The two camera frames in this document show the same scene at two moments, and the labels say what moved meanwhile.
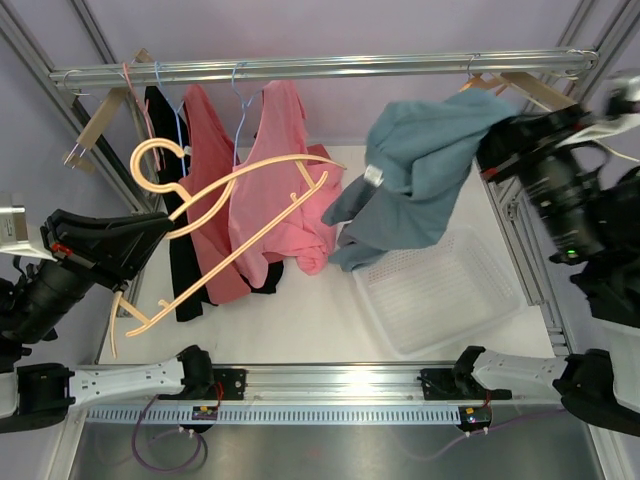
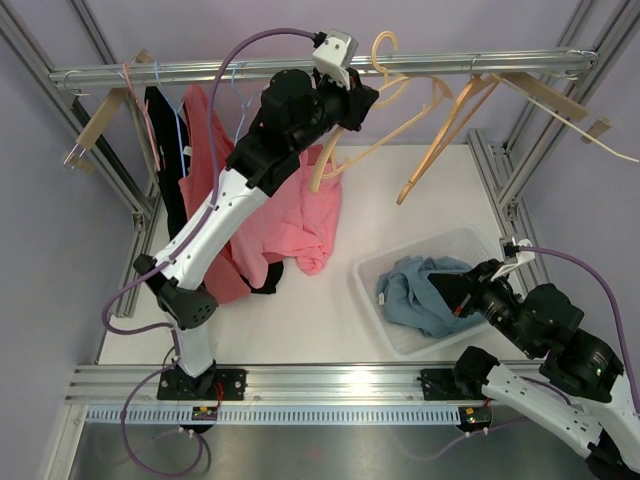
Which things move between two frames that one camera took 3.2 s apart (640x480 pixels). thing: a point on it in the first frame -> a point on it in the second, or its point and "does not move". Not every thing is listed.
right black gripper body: x=552 y=130 -> x=492 y=298
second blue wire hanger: x=244 y=105 does not move
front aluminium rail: x=355 y=383 does not move
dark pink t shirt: x=209 y=180 does not move
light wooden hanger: x=148 y=323 -> x=441 y=89
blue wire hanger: x=158 y=65 does not move
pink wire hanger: x=146 y=121 does not move
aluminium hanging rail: x=534 y=63 does not move
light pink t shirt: x=304 y=234 does not move
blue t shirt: x=418 y=154 -> x=409 y=296
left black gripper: x=115 y=250 -> x=358 y=98
